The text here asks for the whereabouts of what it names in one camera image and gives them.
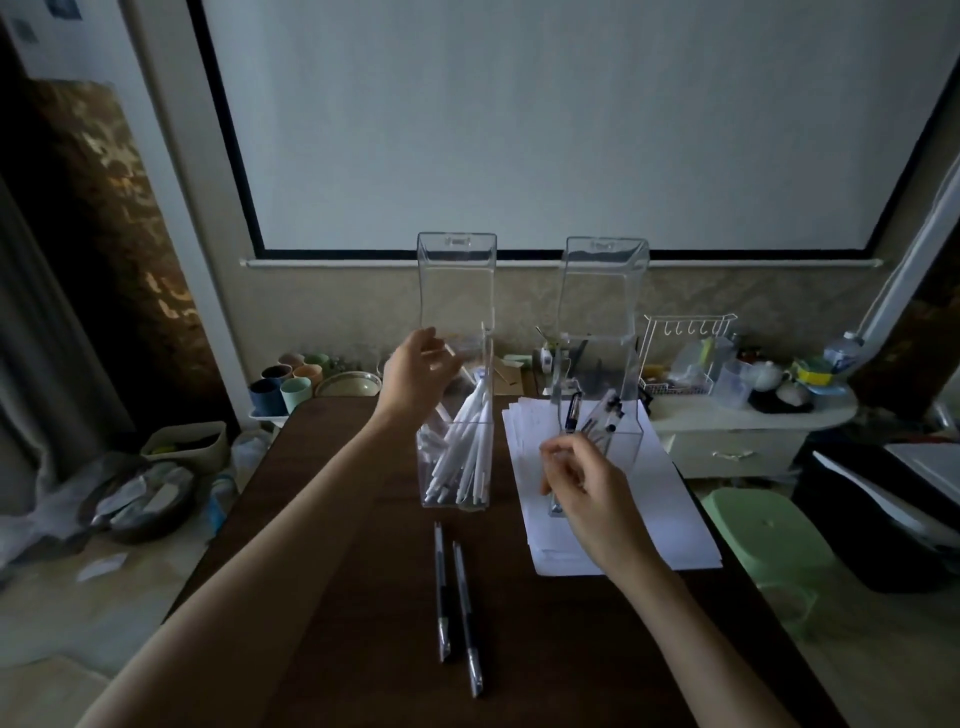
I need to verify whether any person's left hand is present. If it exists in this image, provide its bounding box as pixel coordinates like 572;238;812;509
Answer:
372;327;463;434

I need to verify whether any person's right hand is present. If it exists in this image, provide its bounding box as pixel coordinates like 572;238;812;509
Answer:
539;432;663;581

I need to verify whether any stack of white paper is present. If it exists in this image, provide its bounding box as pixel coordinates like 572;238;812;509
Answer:
502;397;724;579

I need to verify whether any bunch of white pens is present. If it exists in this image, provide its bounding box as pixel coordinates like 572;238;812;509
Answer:
419;374;496;508

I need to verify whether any clear pen with black grip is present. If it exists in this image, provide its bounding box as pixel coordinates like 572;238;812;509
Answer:
452;541;485;699
433;522;454;665

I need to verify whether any person's right forearm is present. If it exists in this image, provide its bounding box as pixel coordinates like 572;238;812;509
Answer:
607;554;800;728

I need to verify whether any person's left forearm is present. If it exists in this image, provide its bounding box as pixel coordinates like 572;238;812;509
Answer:
74;416;421;728

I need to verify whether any ceramic bowl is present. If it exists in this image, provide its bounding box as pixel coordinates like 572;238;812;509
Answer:
314;371;384;399

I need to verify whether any group of colourful cups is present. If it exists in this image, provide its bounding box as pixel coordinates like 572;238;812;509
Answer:
248;352;331;418

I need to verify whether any black router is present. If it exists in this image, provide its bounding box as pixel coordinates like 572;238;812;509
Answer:
558;341;639;391

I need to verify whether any clear water jug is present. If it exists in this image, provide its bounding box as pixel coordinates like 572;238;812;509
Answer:
228;431;271;489

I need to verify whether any clear plastic measuring jug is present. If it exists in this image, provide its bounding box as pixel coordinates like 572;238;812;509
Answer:
712;358;754;410

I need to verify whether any black round tray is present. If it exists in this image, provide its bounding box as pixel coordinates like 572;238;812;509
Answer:
749;389;815;414

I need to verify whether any beige plastic bin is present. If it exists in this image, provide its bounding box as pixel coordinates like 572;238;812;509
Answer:
140;421;230;475

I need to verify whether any blue bottle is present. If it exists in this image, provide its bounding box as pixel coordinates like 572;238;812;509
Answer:
208;473;240;534

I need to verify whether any black bag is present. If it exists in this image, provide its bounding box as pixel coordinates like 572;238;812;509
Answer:
794;442;960;594

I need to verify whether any clear plastic bottle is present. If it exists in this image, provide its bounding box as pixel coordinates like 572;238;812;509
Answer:
823;331;864;374

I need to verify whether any white projector screen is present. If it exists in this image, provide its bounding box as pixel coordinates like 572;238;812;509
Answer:
187;0;960;271

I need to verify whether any white paper scrap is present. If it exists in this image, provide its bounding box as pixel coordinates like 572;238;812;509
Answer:
77;553;130;583

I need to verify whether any grey curtain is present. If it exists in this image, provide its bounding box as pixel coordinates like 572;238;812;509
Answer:
0;179;136;519

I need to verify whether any white wire hook rack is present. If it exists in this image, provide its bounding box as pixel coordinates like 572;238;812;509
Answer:
637;313;739;395

